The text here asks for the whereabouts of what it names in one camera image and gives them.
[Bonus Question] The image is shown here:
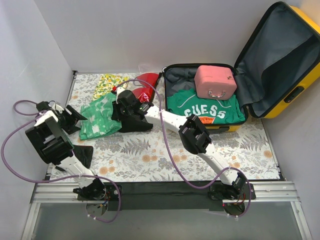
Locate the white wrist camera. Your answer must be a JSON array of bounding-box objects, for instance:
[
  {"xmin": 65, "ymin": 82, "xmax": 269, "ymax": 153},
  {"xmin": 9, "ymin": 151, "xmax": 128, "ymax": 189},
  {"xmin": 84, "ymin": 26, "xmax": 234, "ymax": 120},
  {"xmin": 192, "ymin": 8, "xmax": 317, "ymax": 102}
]
[
  {"xmin": 114, "ymin": 86, "xmax": 126, "ymax": 102},
  {"xmin": 48, "ymin": 100, "xmax": 64, "ymax": 113}
]

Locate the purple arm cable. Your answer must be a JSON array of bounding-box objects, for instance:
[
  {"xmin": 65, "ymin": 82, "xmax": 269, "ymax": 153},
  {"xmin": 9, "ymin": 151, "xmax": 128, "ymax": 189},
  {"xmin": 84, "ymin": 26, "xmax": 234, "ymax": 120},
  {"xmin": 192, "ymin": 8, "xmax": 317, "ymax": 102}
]
[
  {"xmin": 0, "ymin": 99, "xmax": 123, "ymax": 223},
  {"xmin": 112, "ymin": 78, "xmax": 253, "ymax": 219}
]

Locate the red bikini top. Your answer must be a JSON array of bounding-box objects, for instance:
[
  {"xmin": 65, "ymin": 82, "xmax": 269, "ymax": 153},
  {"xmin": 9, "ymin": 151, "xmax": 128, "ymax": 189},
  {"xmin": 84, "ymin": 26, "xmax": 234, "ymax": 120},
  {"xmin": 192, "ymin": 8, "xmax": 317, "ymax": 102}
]
[{"xmin": 131, "ymin": 72, "xmax": 162, "ymax": 103}]

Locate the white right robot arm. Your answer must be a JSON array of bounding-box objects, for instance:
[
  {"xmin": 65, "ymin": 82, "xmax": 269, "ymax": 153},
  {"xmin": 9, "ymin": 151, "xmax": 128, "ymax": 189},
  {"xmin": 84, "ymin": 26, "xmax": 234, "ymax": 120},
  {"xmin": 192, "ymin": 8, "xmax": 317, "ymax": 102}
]
[{"xmin": 111, "ymin": 87, "xmax": 253, "ymax": 200}]

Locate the aluminium frame rail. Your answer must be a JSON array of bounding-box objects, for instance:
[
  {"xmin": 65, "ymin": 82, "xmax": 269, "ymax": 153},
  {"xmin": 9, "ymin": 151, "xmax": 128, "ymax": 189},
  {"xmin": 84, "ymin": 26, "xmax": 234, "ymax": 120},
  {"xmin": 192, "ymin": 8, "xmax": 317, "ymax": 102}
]
[{"xmin": 30, "ymin": 180, "xmax": 312, "ymax": 240}]

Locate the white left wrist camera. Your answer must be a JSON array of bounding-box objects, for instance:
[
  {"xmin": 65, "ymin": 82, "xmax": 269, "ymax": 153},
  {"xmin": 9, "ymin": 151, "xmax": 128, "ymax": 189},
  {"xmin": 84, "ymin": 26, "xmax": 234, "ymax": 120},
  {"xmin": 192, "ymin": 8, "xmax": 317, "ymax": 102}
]
[{"xmin": 48, "ymin": 100, "xmax": 64, "ymax": 113}]

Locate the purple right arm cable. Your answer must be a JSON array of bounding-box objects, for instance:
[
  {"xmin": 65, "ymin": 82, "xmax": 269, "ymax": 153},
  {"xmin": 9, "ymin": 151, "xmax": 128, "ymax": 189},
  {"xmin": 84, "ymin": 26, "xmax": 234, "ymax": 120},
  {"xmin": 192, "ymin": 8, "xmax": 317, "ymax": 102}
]
[{"xmin": 112, "ymin": 78, "xmax": 253, "ymax": 219}]

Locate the black folded garment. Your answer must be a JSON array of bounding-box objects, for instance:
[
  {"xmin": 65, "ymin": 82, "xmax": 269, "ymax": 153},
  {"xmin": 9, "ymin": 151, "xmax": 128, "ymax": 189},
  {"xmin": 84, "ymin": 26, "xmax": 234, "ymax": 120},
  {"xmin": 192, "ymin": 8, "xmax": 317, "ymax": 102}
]
[{"xmin": 118, "ymin": 115, "xmax": 153, "ymax": 133}]

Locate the yellow lemon print cloth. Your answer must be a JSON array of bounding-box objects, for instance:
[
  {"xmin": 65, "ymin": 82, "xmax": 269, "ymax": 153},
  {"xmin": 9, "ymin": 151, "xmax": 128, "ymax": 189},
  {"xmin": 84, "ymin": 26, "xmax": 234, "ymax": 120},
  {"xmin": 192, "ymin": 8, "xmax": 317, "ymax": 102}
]
[{"xmin": 92, "ymin": 73, "xmax": 130, "ymax": 101}]

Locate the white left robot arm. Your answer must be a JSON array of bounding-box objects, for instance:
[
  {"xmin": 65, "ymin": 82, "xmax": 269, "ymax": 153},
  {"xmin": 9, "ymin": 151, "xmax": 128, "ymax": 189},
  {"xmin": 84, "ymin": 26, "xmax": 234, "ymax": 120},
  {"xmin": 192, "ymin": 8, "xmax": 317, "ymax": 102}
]
[{"xmin": 25, "ymin": 101, "xmax": 107, "ymax": 200}]

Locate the pink vanity case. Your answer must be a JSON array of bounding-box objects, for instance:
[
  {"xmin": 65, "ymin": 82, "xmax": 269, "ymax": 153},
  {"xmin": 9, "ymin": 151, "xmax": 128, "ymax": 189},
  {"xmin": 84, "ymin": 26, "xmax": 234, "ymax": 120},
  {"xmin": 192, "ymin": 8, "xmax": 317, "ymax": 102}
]
[{"xmin": 194, "ymin": 65, "xmax": 237, "ymax": 100}]

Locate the floral table cloth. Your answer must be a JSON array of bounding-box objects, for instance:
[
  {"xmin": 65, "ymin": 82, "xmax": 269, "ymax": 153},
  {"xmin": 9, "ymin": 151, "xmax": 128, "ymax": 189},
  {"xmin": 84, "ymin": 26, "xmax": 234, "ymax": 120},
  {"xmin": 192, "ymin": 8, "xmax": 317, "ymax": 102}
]
[{"xmin": 48, "ymin": 72, "xmax": 283, "ymax": 183}]

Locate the yellow hard-shell suitcase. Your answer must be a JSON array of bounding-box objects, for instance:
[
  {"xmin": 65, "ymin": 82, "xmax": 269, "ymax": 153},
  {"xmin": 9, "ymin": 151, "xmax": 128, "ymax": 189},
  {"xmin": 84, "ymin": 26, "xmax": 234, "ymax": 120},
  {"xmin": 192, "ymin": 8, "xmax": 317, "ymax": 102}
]
[{"xmin": 162, "ymin": 1, "xmax": 320, "ymax": 133}]

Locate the green GUESS t-shirt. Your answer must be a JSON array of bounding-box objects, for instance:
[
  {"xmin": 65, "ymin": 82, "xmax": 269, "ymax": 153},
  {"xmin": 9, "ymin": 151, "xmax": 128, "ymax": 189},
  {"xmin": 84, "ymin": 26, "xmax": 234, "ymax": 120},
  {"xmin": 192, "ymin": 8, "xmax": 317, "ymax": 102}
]
[{"xmin": 166, "ymin": 89, "xmax": 246, "ymax": 125}]

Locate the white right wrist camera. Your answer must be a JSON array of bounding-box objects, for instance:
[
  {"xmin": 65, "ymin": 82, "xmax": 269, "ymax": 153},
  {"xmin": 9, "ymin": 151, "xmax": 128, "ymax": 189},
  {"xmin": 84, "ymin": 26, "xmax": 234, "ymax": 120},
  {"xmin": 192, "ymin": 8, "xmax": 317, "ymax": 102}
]
[{"xmin": 114, "ymin": 86, "xmax": 126, "ymax": 102}]

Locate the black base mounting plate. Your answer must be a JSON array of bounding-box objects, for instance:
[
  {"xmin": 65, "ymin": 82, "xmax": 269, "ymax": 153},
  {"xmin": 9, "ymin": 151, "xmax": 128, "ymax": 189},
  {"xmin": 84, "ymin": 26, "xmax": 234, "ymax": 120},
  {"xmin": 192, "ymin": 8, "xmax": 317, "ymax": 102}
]
[{"xmin": 77, "ymin": 181, "xmax": 256, "ymax": 212}]

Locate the green tie-dye shirt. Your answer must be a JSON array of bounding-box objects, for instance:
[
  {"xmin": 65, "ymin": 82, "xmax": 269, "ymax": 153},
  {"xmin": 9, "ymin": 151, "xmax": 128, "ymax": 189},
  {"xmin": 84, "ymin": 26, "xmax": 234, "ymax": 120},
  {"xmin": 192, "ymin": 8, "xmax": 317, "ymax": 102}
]
[{"xmin": 79, "ymin": 93, "xmax": 122, "ymax": 141}]

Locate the black striped folded cloth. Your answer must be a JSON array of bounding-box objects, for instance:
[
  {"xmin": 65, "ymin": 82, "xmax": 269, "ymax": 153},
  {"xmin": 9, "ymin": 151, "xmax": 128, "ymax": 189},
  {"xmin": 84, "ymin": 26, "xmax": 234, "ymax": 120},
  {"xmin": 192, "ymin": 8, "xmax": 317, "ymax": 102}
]
[{"xmin": 56, "ymin": 144, "xmax": 94, "ymax": 172}]

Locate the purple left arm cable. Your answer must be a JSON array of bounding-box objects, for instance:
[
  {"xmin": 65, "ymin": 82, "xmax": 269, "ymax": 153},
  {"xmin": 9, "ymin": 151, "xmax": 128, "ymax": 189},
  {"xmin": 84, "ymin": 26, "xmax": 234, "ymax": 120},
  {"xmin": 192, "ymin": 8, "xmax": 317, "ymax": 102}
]
[{"xmin": 0, "ymin": 99, "xmax": 123, "ymax": 223}]

